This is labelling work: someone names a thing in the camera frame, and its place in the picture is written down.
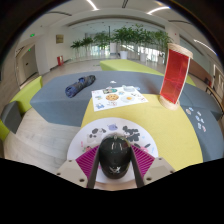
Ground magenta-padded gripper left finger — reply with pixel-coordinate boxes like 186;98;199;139
55;145;101;190

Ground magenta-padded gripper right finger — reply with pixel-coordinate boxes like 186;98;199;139
130;144;177;189

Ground black computer mouse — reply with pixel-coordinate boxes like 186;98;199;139
98;134;133;180

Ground white cartoon-print mouse pad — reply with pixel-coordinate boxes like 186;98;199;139
66;117;159;185

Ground long grey upholstered seat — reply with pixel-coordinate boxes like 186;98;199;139
29;70;201;128

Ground white cartoon sticker sheet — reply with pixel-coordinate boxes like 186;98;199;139
91;85;149;112

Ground dark grey chair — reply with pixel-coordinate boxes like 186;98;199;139
0;100;23;134

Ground yellow-green upholstered seat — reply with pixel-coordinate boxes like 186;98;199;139
99;59;168;77
0;75;44;141
184;74;197;87

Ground red panelled tower wooden caps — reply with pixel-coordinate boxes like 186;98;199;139
158;42;194;111

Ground wooden railed bench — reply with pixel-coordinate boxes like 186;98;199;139
205;84;224;103

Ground red fire extinguisher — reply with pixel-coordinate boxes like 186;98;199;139
56;55;65;67

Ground row of potted green plants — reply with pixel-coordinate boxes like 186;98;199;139
69;24;173;64

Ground long ceiling light strips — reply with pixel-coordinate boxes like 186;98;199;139
85;0;217;54

